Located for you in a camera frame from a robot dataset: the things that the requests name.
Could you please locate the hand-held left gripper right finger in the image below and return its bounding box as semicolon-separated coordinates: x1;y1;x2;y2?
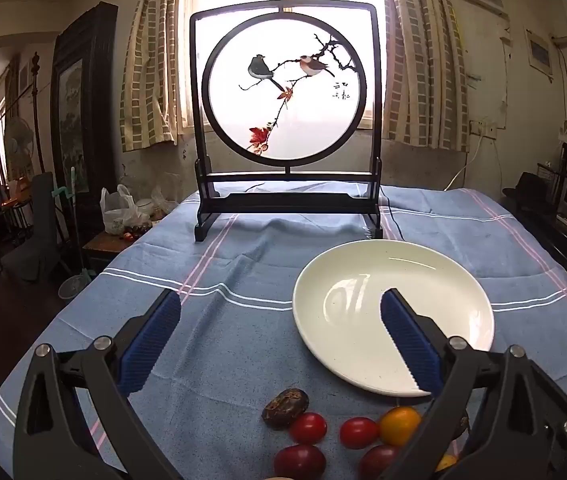
380;287;567;480

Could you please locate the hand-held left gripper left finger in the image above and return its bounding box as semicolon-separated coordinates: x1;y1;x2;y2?
12;287;184;480

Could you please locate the white round plate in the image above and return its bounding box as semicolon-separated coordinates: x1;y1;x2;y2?
292;240;495;397

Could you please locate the yellow orange tomato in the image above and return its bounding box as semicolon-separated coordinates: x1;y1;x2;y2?
378;406;423;447

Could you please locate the dark purple tomato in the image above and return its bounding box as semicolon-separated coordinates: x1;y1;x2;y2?
358;444;401;480

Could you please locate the dark red tomato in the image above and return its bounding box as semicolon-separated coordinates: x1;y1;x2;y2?
274;444;327;480

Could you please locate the black media shelf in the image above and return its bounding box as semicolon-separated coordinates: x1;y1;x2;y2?
501;142;567;298

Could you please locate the small wooden side table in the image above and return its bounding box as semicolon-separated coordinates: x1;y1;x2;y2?
82;230;139;273

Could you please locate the blue striped tablecloth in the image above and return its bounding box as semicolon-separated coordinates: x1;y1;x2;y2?
0;185;567;480

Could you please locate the white plastic bag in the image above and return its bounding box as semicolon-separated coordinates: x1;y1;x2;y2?
100;185;149;236

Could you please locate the clear plastic bag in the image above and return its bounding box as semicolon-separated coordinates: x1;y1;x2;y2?
151;187;180;221

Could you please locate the black hat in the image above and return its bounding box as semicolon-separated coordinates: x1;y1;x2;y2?
503;172;551;206

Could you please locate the dark grey chair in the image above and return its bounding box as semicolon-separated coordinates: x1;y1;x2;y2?
4;172;72;281

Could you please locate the bird painting table screen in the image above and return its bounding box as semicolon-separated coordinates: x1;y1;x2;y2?
188;2;383;245

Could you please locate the standing fan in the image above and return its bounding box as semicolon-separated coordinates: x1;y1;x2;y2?
4;117;37;181

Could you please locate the wooden coat stand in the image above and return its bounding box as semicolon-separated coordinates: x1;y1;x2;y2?
31;52;47;173

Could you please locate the checked curtain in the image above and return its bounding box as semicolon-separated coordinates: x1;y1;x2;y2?
381;0;469;153
120;0;184;152

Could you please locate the white cable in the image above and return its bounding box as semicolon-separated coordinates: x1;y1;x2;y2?
443;135;471;192

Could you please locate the dark framed wall painting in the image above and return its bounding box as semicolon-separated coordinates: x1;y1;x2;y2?
51;2;118;196

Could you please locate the small framed wall picture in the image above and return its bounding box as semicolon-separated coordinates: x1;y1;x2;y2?
526;30;554;78

